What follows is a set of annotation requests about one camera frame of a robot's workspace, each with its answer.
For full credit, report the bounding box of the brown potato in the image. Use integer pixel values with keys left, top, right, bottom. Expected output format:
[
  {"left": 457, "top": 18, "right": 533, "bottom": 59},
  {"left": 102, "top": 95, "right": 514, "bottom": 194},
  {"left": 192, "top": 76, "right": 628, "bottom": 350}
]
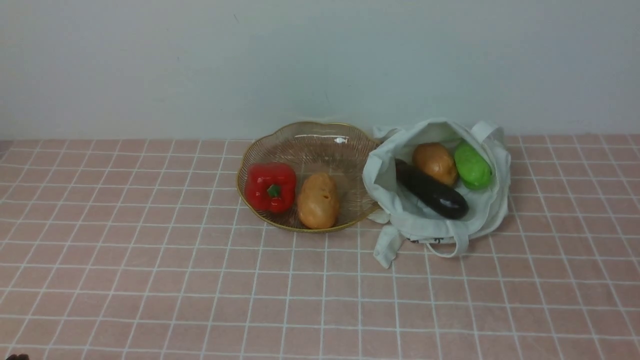
[
  {"left": 412, "top": 142, "right": 458, "bottom": 187},
  {"left": 296, "top": 172, "right": 340, "bottom": 230}
]

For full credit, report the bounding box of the white cloth tote bag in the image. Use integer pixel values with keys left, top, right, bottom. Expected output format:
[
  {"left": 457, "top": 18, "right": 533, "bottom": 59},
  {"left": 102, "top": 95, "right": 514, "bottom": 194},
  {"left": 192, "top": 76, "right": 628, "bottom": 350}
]
[{"left": 362, "top": 118, "right": 511, "bottom": 268}]

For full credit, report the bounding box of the dark purple eggplant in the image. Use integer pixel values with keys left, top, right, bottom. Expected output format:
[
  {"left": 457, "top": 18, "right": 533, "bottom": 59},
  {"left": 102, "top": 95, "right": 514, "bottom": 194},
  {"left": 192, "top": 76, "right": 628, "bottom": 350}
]
[{"left": 395, "top": 158, "right": 470, "bottom": 220}]

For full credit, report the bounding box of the green bumpy vegetable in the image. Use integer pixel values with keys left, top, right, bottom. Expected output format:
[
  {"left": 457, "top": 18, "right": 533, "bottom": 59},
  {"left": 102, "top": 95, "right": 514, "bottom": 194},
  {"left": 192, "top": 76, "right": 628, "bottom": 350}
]
[{"left": 454, "top": 141, "right": 493, "bottom": 191}]

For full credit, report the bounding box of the dark object at corner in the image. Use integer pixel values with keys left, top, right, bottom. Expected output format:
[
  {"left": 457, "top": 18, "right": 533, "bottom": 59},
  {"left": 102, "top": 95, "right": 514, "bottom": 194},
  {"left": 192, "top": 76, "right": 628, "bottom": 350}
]
[{"left": 6, "top": 353, "right": 30, "bottom": 360}]

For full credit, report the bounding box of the red bell pepper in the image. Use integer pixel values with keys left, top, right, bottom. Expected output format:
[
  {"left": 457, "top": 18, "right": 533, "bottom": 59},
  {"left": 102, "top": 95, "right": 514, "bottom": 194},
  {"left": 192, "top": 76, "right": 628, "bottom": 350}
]
[{"left": 244, "top": 162, "right": 297, "bottom": 214}]

